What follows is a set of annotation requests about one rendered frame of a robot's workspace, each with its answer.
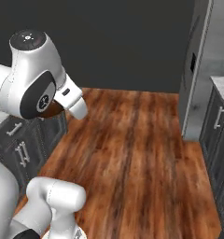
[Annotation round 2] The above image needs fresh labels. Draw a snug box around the dark grey drawer front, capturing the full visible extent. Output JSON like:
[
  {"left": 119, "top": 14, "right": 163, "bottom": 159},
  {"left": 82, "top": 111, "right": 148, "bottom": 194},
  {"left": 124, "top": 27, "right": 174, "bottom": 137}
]
[{"left": 0, "top": 117, "right": 41, "bottom": 148}]

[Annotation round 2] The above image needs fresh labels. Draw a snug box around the dark grey cupboard run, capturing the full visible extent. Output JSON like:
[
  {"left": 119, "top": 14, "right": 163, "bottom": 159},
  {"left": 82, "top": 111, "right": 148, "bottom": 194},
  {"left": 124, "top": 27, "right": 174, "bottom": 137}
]
[{"left": 199, "top": 85, "right": 224, "bottom": 239}]

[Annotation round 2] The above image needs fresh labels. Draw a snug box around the silver cupboard door handle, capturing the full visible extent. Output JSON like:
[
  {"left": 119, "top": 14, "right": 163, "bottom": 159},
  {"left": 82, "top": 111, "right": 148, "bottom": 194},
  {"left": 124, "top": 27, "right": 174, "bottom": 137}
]
[
  {"left": 16, "top": 143, "right": 26, "bottom": 168},
  {"left": 21, "top": 141, "right": 32, "bottom": 163}
]

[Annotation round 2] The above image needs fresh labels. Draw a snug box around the silver drawer handle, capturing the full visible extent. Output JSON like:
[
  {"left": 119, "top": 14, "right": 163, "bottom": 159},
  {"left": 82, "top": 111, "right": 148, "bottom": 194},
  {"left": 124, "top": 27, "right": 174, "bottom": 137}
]
[{"left": 6, "top": 121, "right": 24, "bottom": 137}]

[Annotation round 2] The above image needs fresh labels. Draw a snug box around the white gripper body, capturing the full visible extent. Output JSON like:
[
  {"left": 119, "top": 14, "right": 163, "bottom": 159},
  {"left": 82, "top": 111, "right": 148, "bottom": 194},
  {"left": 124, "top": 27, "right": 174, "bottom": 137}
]
[{"left": 68, "top": 96, "right": 89, "bottom": 121}]

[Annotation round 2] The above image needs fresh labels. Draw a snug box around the stainless steel fridge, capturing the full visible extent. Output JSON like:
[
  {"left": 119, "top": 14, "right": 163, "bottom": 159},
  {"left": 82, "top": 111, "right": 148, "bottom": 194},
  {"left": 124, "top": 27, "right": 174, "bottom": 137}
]
[{"left": 178, "top": 0, "right": 224, "bottom": 143}]

